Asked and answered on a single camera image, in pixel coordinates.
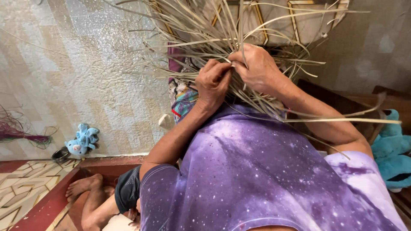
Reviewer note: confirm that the white cloth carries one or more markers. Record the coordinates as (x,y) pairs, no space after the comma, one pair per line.
(120,223)

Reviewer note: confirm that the bundle of purple dyed strips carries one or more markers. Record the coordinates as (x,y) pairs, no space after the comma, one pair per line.
(22,134)

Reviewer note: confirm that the small metal bowl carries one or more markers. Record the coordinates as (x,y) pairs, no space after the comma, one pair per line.
(60,154)

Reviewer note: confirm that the person's right hand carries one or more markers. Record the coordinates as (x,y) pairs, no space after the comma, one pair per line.
(261,72)

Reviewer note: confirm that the black shorts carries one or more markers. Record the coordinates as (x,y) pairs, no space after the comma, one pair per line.
(127,191)

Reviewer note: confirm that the light blue plush toy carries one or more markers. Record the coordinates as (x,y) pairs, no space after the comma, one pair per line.
(82,142)

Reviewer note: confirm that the bundle of dried palm strips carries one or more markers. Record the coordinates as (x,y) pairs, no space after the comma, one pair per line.
(205,38)

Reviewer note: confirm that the teal plush toy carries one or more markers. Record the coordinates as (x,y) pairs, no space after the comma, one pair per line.
(393,150)

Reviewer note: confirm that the person's left fingers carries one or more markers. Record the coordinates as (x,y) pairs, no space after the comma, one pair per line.
(217,69)

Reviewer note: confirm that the small white object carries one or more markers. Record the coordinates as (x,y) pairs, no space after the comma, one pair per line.
(166,122)

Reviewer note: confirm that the person's left hand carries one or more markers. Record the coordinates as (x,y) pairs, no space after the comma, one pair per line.
(212,88)

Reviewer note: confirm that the person's bare leg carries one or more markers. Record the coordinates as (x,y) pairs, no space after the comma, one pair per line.
(93,205)

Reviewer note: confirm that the colourful patterned cloth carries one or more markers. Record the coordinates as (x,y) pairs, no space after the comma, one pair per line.
(185,102)

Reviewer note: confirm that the person's right fingers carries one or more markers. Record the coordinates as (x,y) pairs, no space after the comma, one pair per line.
(240,57)

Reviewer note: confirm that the purple galaxy print shirt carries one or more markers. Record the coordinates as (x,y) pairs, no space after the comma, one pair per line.
(257,179)

